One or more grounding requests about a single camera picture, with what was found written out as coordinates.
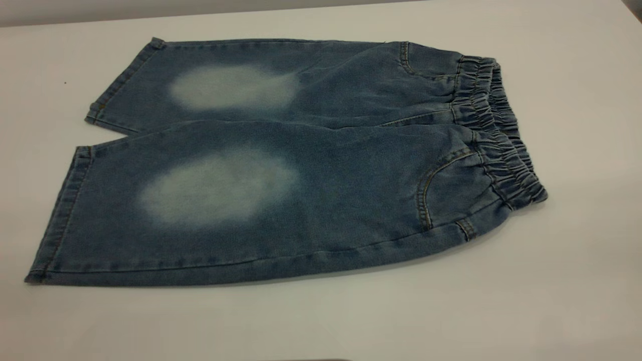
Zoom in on blue denim kids pants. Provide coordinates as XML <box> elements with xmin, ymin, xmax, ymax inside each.
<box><xmin>24</xmin><ymin>37</ymin><xmax>548</xmax><ymax>287</ymax></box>

